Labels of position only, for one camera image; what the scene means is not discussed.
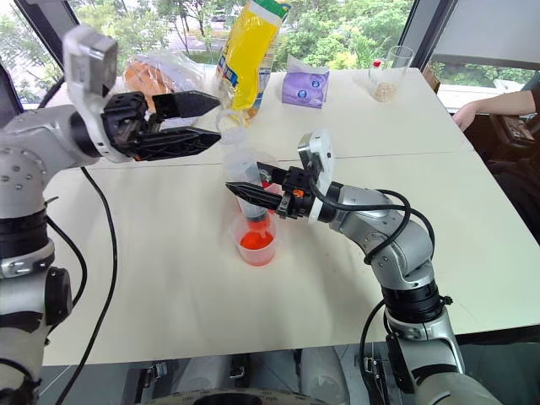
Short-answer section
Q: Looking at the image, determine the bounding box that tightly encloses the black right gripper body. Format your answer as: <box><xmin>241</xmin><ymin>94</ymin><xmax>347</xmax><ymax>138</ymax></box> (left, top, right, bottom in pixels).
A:
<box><xmin>275</xmin><ymin>166</ymin><xmax>318</xmax><ymax>221</ymax></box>

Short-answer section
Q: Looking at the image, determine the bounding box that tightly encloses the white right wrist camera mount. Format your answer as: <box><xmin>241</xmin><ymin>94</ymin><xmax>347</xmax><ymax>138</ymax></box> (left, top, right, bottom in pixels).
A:
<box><xmin>296</xmin><ymin>128</ymin><xmax>338</xmax><ymax>224</ymax></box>

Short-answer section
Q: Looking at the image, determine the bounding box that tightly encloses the white roller blind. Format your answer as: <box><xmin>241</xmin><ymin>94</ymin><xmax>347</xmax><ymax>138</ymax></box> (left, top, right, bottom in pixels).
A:
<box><xmin>430</xmin><ymin>0</ymin><xmax>540</xmax><ymax>65</ymax></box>

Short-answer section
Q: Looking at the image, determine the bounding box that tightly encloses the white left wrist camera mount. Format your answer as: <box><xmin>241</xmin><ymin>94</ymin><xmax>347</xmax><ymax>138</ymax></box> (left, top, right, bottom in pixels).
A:
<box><xmin>62</xmin><ymin>24</ymin><xmax>120</xmax><ymax>164</ymax></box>

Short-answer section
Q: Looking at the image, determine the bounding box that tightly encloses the clear bag of bread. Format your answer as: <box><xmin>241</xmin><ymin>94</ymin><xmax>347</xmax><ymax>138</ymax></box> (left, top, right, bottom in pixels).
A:
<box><xmin>123</xmin><ymin>51</ymin><xmax>221</xmax><ymax>127</ymax></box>

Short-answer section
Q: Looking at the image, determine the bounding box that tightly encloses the clear glass with grains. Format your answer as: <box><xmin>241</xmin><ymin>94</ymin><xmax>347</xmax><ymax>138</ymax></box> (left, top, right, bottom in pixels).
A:
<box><xmin>368</xmin><ymin>45</ymin><xmax>415</xmax><ymax>103</ymax></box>

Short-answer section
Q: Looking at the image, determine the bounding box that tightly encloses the clear plastic bottle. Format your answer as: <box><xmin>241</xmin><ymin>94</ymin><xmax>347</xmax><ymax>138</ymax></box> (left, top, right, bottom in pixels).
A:
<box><xmin>214</xmin><ymin>110</ymin><xmax>273</xmax><ymax>238</ymax></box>

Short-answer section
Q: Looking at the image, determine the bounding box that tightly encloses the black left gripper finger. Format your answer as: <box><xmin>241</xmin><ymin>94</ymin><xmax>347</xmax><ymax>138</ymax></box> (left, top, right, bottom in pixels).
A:
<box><xmin>151</xmin><ymin>89</ymin><xmax>222</xmax><ymax>122</ymax></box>
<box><xmin>133</xmin><ymin>127</ymin><xmax>223</xmax><ymax>162</ymax></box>

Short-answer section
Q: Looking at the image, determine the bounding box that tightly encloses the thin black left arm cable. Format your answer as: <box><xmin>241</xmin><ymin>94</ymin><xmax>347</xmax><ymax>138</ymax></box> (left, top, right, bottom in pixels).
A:
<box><xmin>45</xmin><ymin>215</ymin><xmax>89</xmax><ymax>308</ymax></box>

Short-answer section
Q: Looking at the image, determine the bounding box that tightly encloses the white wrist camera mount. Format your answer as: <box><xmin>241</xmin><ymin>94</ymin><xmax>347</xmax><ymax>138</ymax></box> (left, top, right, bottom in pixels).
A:
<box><xmin>296</xmin><ymin>128</ymin><xmax>338</xmax><ymax>224</ymax></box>
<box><xmin>62</xmin><ymin>24</ymin><xmax>120</xmax><ymax>164</ymax></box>

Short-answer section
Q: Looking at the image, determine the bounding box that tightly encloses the purple tissue pack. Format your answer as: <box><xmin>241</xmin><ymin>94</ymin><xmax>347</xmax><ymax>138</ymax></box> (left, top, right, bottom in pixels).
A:
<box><xmin>279</xmin><ymin>53</ymin><xmax>332</xmax><ymax>111</ymax></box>

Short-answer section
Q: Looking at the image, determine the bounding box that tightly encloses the brown bag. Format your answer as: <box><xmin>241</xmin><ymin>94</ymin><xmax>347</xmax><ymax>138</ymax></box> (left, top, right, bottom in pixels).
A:
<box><xmin>484</xmin><ymin>112</ymin><xmax>540</xmax><ymax>164</ymax></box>

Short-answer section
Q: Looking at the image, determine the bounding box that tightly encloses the dark monitor edge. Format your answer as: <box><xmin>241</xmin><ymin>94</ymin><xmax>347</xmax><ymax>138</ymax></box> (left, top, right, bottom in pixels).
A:
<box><xmin>0</xmin><ymin>62</ymin><xmax>23</xmax><ymax>128</ymax></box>

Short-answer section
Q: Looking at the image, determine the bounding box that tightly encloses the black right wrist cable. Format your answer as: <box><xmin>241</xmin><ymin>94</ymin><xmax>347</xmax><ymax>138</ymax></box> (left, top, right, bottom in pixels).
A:
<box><xmin>309</xmin><ymin>175</ymin><xmax>436</xmax><ymax>265</ymax></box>

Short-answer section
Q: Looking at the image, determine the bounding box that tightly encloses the black right elbow cable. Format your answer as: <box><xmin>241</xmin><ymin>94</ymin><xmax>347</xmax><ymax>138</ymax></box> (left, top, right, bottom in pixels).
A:
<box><xmin>358</xmin><ymin>298</ymin><xmax>388</xmax><ymax>375</ymax></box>

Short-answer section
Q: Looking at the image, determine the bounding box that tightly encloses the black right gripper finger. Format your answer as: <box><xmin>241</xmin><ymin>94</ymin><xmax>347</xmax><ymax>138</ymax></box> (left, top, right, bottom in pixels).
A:
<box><xmin>255</xmin><ymin>161</ymin><xmax>291</xmax><ymax>185</ymax></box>
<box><xmin>224</xmin><ymin>181</ymin><xmax>285</xmax><ymax>212</ymax></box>

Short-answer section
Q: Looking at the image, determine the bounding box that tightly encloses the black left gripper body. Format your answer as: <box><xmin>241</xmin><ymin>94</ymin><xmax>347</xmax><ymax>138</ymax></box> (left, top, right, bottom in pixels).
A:
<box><xmin>100</xmin><ymin>91</ymin><xmax>156</xmax><ymax>164</ymax></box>

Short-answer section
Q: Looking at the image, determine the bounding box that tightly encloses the dark rounded robot torso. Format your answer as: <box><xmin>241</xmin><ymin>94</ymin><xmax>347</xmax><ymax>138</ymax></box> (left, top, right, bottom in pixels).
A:
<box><xmin>126</xmin><ymin>346</ymin><xmax>354</xmax><ymax>405</ymax></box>

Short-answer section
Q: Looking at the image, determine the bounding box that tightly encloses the bystander bare hand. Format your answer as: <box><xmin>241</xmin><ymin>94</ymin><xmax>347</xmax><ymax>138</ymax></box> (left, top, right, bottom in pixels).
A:
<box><xmin>452</xmin><ymin>103</ymin><xmax>481</xmax><ymax>132</ymax></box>

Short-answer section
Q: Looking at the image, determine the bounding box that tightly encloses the yellow snack bag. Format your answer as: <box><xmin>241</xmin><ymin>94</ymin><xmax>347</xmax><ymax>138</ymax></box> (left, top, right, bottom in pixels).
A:
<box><xmin>214</xmin><ymin>0</ymin><xmax>293</xmax><ymax>128</ymax></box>

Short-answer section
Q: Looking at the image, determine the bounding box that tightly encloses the clear cup with red liquid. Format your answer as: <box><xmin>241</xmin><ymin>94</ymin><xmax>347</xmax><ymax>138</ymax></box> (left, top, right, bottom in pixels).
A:
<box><xmin>230</xmin><ymin>213</ymin><xmax>278</xmax><ymax>267</ymax></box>

